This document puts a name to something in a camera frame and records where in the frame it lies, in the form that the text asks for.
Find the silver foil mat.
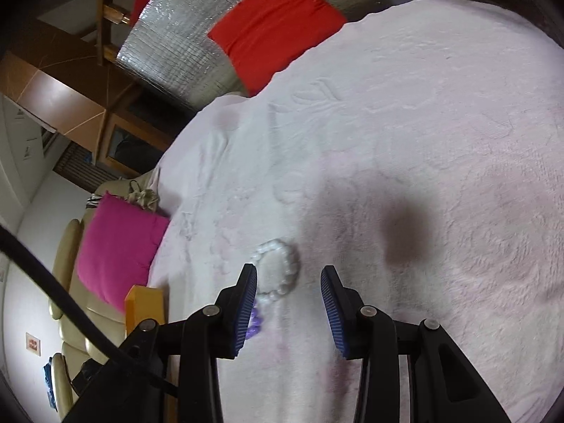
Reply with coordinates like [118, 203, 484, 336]
[115, 0, 380, 113]

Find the purple bead bracelet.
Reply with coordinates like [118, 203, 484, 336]
[244, 306, 265, 340]

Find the beige sofa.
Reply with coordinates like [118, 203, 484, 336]
[42, 176, 160, 416]

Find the wooden cabinet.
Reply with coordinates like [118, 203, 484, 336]
[0, 22, 195, 182]

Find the beige cloth bag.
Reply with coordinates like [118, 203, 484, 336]
[127, 178, 161, 212]

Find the pink pillow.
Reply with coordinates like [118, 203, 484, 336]
[74, 192, 172, 314]

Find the orange box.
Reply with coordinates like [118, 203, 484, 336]
[124, 286, 169, 347]

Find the white bead bracelet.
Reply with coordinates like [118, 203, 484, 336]
[251, 239, 301, 304]

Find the blue patterned cloth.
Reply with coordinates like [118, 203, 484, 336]
[43, 355, 67, 408]

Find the wooden chair frame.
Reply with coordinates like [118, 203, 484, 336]
[97, 0, 147, 68]

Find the red pillow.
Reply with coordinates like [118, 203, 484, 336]
[207, 0, 349, 97]

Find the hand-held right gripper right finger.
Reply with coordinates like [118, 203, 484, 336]
[320, 265, 512, 423]

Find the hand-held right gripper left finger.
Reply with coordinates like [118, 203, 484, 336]
[62, 263, 258, 423]

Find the white textured blanket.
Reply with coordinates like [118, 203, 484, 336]
[145, 0, 564, 423]

